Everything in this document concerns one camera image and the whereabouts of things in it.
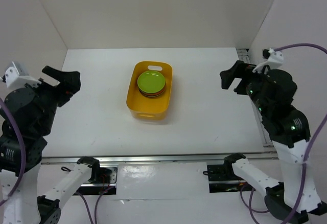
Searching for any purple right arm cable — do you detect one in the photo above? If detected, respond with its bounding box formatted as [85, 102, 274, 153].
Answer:
[239, 43, 327, 224]

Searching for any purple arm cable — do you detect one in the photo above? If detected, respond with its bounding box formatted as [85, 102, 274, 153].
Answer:
[239, 43, 327, 224]
[0, 98, 118, 224]

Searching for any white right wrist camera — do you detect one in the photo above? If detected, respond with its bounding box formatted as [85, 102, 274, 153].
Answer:
[252, 48, 284, 74]

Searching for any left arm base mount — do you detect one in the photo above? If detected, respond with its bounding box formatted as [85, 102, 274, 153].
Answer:
[61, 156, 118, 196]

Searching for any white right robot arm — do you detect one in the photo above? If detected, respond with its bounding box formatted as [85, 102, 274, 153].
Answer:
[220, 60, 326, 223]

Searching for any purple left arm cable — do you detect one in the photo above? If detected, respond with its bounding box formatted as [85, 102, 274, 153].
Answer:
[0, 98, 118, 224]

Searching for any orange plate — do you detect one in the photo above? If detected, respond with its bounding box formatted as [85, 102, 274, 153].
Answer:
[142, 94, 162, 99]
[141, 93, 163, 96]

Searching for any green plate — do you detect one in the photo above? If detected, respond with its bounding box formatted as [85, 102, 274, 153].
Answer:
[137, 71, 166, 93]

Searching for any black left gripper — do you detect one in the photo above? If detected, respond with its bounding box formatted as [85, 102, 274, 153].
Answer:
[29, 64, 81, 134]

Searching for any blue floral plate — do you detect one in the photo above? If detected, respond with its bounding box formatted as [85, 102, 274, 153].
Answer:
[139, 89, 165, 94]

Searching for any aluminium rail front edge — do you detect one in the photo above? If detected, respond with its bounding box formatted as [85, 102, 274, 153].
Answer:
[41, 151, 277, 165]

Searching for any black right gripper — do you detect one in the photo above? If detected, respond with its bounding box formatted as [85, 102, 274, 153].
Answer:
[219, 59, 271, 115]

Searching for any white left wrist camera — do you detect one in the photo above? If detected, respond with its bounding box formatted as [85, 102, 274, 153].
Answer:
[1, 61, 41, 90]

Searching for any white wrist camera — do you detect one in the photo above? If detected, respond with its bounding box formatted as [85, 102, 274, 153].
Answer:
[1, 61, 41, 90]
[252, 48, 284, 74]

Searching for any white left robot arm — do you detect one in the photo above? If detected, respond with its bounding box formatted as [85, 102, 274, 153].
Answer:
[1, 63, 101, 223]

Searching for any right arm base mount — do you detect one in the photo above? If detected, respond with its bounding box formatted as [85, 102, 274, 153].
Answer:
[202, 153, 252, 193]

